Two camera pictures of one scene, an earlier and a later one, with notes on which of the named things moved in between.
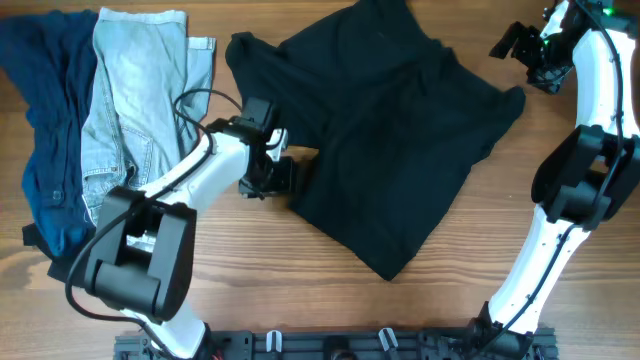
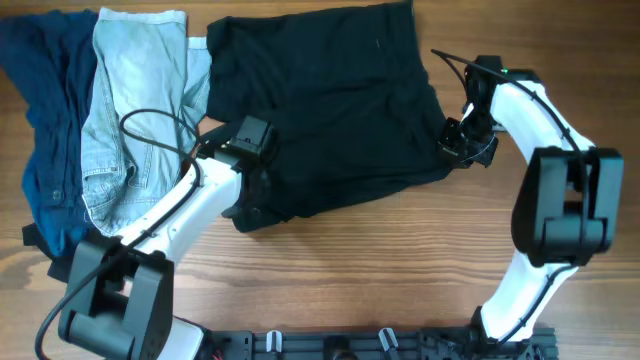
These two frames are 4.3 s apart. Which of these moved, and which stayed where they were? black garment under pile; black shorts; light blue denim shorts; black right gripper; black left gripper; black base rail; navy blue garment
Moved: black left gripper; black shorts; black right gripper
Stayed: black garment under pile; navy blue garment; black base rail; light blue denim shorts
